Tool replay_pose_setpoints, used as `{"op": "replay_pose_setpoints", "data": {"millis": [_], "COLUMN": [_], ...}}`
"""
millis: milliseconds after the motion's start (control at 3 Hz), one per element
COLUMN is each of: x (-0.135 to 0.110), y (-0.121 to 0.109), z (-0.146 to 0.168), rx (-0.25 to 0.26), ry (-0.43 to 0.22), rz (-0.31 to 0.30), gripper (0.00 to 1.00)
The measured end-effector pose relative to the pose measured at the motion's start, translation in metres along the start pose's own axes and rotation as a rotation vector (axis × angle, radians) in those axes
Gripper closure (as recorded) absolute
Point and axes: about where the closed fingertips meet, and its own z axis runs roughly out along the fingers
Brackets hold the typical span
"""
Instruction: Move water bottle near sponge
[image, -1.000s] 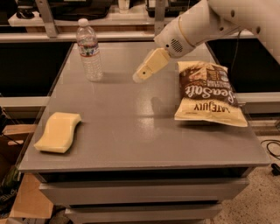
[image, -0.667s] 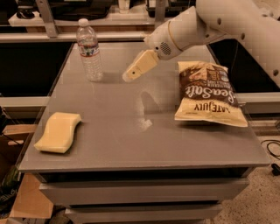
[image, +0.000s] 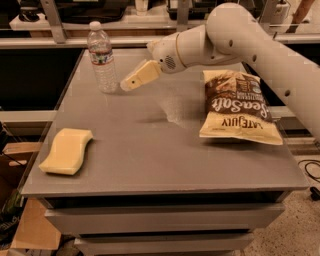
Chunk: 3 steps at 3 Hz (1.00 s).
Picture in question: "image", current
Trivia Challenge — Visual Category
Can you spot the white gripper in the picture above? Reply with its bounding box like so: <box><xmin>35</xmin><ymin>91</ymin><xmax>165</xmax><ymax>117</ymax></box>
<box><xmin>120</xmin><ymin>33</ymin><xmax>186</xmax><ymax>91</ymax></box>

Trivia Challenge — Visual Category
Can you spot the clear plastic water bottle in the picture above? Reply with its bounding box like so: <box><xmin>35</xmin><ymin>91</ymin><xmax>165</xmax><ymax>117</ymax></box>
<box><xmin>87</xmin><ymin>21</ymin><xmax>118</xmax><ymax>93</ymax></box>

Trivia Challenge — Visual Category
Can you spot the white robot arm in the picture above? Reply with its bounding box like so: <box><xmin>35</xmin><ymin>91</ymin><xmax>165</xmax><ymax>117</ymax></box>
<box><xmin>120</xmin><ymin>3</ymin><xmax>320</xmax><ymax>139</ymax></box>

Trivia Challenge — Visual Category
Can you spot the yellow sponge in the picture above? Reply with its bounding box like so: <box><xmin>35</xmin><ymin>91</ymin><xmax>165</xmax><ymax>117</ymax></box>
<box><xmin>39</xmin><ymin>128</ymin><xmax>93</xmax><ymax>175</ymax></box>

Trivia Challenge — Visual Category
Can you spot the sea salt chips bag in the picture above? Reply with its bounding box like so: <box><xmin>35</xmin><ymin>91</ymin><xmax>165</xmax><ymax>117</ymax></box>
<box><xmin>199</xmin><ymin>70</ymin><xmax>283</xmax><ymax>145</ymax></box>

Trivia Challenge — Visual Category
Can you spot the grey lower drawer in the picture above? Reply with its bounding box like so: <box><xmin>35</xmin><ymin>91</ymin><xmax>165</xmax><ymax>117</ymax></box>
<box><xmin>75</xmin><ymin>233</ymin><xmax>253</xmax><ymax>256</ymax></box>

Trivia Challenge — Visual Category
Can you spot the grey drawer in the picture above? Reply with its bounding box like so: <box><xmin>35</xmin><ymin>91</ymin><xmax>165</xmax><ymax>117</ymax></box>
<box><xmin>75</xmin><ymin>233</ymin><xmax>253</xmax><ymax>256</ymax></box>
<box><xmin>45</xmin><ymin>203</ymin><xmax>284</xmax><ymax>235</ymax></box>

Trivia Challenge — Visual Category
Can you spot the grey top drawer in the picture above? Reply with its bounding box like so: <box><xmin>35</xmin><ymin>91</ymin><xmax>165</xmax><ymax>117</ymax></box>
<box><xmin>45</xmin><ymin>203</ymin><xmax>284</xmax><ymax>235</ymax></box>

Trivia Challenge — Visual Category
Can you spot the brown cardboard box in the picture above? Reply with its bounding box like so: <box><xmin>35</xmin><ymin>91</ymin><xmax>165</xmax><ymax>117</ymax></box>
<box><xmin>0</xmin><ymin>142</ymin><xmax>61</xmax><ymax>256</ymax></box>

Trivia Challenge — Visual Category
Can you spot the metal shelf rail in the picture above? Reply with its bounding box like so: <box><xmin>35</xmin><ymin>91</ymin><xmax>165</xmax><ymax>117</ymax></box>
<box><xmin>0</xmin><ymin>0</ymin><xmax>320</xmax><ymax>50</ymax></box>

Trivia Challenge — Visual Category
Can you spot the black floor cable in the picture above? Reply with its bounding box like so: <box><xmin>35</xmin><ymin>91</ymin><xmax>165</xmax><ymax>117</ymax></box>
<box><xmin>297</xmin><ymin>159</ymin><xmax>320</xmax><ymax>202</ymax></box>

